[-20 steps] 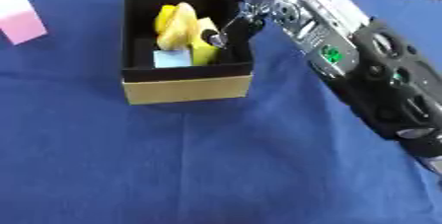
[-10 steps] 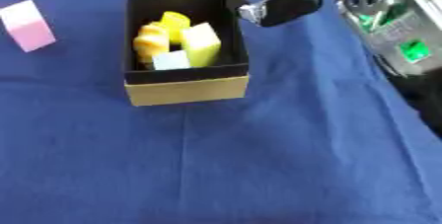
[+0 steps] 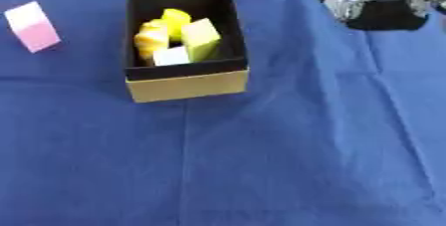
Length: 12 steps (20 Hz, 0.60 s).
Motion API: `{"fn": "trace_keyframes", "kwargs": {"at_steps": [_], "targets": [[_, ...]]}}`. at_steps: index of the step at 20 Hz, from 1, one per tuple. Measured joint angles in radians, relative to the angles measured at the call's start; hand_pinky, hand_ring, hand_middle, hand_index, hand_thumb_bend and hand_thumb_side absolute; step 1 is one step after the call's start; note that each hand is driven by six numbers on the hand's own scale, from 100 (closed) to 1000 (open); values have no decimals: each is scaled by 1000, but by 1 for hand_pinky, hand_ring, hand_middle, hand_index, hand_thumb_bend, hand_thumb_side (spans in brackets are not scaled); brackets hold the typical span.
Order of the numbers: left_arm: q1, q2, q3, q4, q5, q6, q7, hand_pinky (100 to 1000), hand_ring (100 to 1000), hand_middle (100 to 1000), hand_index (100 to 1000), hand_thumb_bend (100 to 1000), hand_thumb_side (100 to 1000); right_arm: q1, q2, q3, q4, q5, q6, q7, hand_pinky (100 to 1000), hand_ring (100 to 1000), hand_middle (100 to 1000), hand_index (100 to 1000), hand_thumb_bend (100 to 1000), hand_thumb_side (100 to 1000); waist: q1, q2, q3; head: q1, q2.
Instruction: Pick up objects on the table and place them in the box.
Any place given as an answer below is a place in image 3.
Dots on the yellow round toy fruit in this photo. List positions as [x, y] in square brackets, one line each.
[175, 19]

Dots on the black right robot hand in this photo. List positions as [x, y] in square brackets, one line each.
[386, 12]

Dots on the pink rectangular block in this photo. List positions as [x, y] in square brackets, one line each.
[33, 27]

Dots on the tan cardboard box black inside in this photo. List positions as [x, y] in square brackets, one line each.
[186, 85]

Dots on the yellow orange toy fruit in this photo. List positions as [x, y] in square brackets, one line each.
[151, 39]

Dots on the yellow-green rectangular block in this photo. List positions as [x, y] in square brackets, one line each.
[202, 39]

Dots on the white cube block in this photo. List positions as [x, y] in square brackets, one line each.
[171, 56]

